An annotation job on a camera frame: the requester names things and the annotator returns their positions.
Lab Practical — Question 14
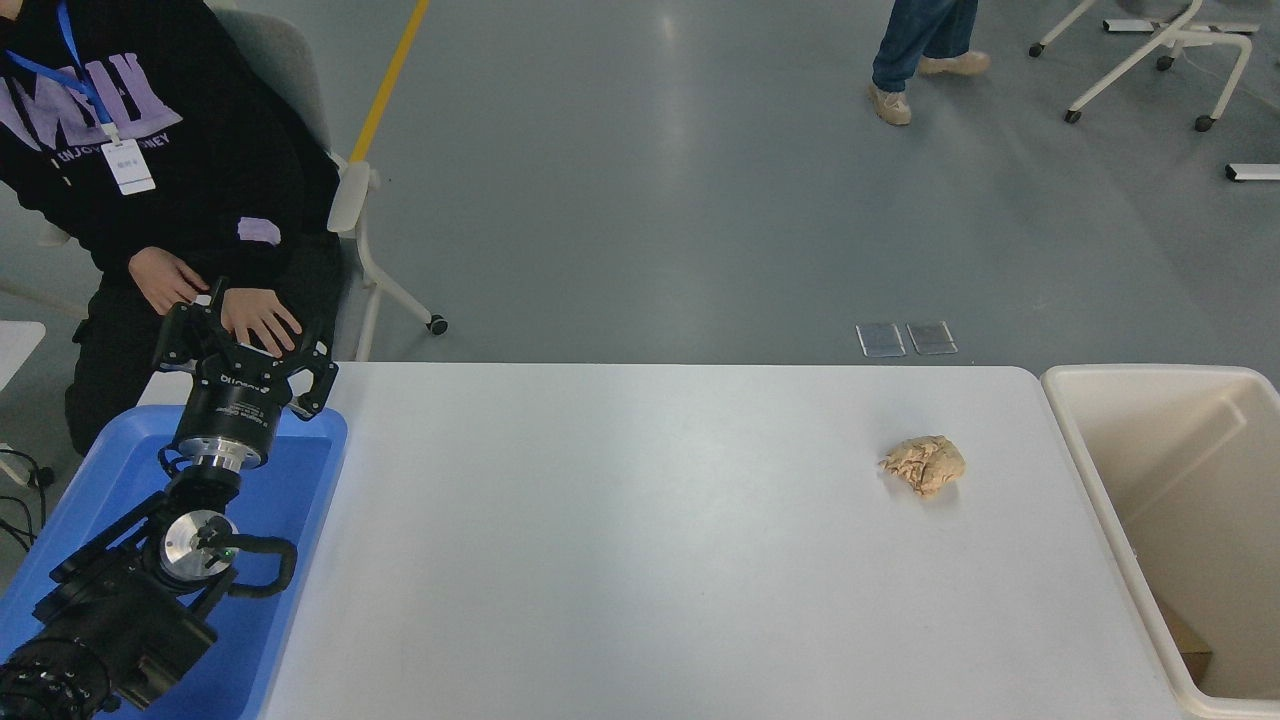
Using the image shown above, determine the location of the blue lanyard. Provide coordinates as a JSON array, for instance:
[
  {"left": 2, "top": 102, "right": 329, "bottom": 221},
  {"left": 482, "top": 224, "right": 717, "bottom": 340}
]
[{"left": 5, "top": 0, "right": 119, "bottom": 141}]

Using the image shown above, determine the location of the large pale plastic bin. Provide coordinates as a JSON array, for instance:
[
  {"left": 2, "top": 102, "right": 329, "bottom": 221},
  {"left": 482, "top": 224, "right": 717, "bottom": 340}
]
[{"left": 1040, "top": 363, "right": 1280, "bottom": 720}]

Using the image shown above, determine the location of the white chair leg with caster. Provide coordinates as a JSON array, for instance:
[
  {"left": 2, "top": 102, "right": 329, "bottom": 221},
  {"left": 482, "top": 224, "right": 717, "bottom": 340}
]
[{"left": 0, "top": 283, "right": 89, "bottom": 321}]

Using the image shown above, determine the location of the person's right hand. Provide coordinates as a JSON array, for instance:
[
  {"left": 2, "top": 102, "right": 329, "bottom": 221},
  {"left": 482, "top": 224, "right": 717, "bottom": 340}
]
[{"left": 128, "top": 247, "right": 213, "bottom": 316}]

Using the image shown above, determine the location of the black cable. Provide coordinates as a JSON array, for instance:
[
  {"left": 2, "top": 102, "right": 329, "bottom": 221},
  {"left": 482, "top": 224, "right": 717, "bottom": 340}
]
[{"left": 0, "top": 445, "right": 56, "bottom": 554}]

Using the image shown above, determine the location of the blue plastic tray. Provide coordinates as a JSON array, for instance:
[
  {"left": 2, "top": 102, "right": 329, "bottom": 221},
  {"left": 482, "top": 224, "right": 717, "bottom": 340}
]
[{"left": 0, "top": 404, "right": 349, "bottom": 720}]

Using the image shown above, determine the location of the small white side table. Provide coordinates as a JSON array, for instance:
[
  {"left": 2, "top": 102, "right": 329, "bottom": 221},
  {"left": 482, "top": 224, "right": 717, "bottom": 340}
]
[{"left": 0, "top": 320, "right": 47, "bottom": 393}]

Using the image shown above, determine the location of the grey white office chair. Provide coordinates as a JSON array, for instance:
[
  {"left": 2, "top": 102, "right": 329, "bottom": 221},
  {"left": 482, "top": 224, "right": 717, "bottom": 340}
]
[{"left": 210, "top": 8, "right": 449, "bottom": 363}]

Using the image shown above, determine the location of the person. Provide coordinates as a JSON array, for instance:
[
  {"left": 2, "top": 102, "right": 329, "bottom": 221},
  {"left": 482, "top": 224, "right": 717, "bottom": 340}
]
[
  {"left": 0, "top": 0, "right": 346, "bottom": 459},
  {"left": 868, "top": 0, "right": 993, "bottom": 127}
]

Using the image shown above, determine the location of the white ID badge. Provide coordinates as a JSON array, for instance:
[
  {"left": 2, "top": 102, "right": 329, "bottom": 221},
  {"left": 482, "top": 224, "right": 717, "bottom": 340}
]
[{"left": 100, "top": 137, "right": 158, "bottom": 196}]

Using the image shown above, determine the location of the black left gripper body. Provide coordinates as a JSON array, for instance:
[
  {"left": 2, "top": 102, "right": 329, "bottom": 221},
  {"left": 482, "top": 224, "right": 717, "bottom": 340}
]
[{"left": 176, "top": 345, "right": 297, "bottom": 453}]

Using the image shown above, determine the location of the white chair base with casters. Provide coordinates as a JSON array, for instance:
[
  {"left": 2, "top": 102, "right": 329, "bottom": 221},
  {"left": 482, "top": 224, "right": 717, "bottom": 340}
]
[{"left": 1028, "top": 0, "right": 1263, "bottom": 134}]

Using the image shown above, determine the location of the crumpled tan paper ball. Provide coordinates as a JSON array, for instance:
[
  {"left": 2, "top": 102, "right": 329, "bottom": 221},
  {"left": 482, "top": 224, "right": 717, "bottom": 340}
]
[{"left": 879, "top": 434, "right": 967, "bottom": 499}]

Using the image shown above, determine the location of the person's left hand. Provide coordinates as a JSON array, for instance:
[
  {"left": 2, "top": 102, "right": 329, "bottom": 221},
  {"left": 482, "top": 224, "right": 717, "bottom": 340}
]
[{"left": 220, "top": 287, "right": 304, "bottom": 358}]

